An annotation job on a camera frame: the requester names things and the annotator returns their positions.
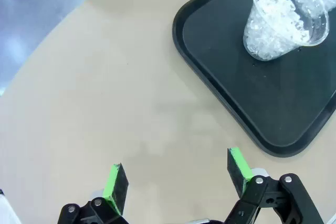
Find black plastic tray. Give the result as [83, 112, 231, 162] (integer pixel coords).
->
[172, 0, 336, 158]

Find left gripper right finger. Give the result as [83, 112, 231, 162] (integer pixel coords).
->
[224, 147, 323, 224]

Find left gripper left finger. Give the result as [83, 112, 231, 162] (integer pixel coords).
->
[57, 163, 129, 224]

